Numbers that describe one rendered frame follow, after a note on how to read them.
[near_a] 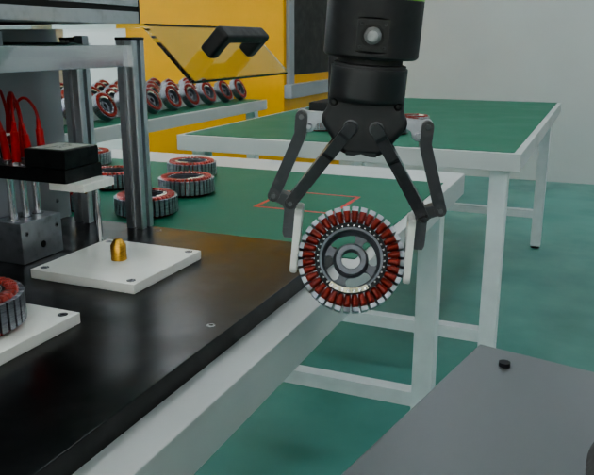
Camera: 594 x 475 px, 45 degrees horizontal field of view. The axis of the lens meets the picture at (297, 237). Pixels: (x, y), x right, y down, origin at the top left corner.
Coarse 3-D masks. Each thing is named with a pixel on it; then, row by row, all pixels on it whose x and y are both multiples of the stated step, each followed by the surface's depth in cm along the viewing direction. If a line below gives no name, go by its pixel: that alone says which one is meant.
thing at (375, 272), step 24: (336, 216) 76; (360, 216) 75; (312, 240) 75; (360, 240) 77; (384, 240) 75; (312, 264) 75; (336, 264) 76; (360, 264) 75; (384, 264) 74; (312, 288) 75; (336, 288) 74; (360, 288) 74; (384, 288) 74
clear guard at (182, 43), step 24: (96, 24) 76; (120, 24) 75; (144, 24) 74; (168, 48) 74; (192, 48) 78; (264, 48) 94; (192, 72) 74; (216, 72) 78; (240, 72) 83; (264, 72) 88
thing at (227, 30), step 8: (216, 32) 78; (224, 32) 78; (232, 32) 79; (240, 32) 81; (248, 32) 82; (256, 32) 84; (264, 32) 86; (208, 40) 78; (216, 40) 78; (224, 40) 78; (232, 40) 79; (240, 40) 81; (248, 40) 82; (256, 40) 84; (264, 40) 86; (208, 48) 79; (216, 48) 78; (224, 48) 79; (240, 48) 87; (248, 48) 87; (256, 48) 87; (208, 56) 79; (216, 56) 79; (248, 56) 87
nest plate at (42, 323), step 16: (32, 304) 75; (32, 320) 70; (48, 320) 70; (64, 320) 71; (0, 336) 67; (16, 336) 67; (32, 336) 67; (48, 336) 69; (0, 352) 63; (16, 352) 65
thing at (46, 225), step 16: (0, 224) 92; (16, 224) 91; (32, 224) 92; (48, 224) 95; (0, 240) 92; (16, 240) 91; (32, 240) 93; (48, 240) 95; (0, 256) 93; (16, 256) 92; (32, 256) 93
